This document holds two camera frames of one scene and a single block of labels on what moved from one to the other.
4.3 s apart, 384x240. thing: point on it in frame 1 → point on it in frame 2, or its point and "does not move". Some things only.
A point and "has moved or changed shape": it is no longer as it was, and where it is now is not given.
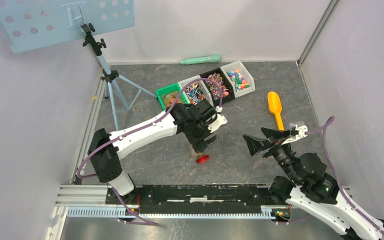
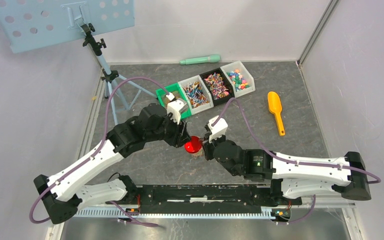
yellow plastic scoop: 275,105 does not move
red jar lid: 203,159 has moved or changed shape
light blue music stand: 27,24 does not move
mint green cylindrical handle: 212,58 does not move
